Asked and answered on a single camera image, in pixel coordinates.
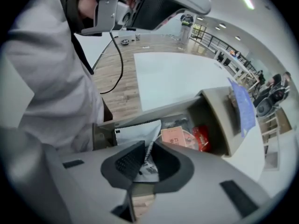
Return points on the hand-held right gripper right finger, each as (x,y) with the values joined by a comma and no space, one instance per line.
(171,169)

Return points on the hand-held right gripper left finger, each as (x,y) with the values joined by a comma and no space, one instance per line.
(130,162)

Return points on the white small packet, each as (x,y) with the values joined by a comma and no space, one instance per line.
(136,133)

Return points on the pink small packet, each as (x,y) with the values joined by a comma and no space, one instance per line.
(172,136)

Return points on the round orange small packet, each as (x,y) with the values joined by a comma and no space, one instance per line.
(190,139)

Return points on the red small packet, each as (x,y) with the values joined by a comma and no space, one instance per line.
(202,137)

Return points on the dark grey small packet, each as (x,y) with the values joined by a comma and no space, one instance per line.
(174,123)

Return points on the grey cardboard box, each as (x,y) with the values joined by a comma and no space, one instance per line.
(217,108)

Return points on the blue patterned plastic bag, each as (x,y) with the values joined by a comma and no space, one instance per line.
(244,106)

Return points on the black office chair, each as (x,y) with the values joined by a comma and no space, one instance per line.
(265,107)

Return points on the person's white jacket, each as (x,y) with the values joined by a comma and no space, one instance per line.
(51,73)

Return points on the round black floor device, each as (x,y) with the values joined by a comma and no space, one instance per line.
(125,41)

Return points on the white wooden-legged table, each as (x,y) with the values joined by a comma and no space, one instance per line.
(236,65)

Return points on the small waste bin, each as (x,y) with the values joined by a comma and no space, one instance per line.
(138,36)

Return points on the black metal railing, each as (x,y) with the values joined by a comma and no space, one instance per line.
(224,45)

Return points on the grey head-worn camera rig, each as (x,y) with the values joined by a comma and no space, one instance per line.
(163,1)

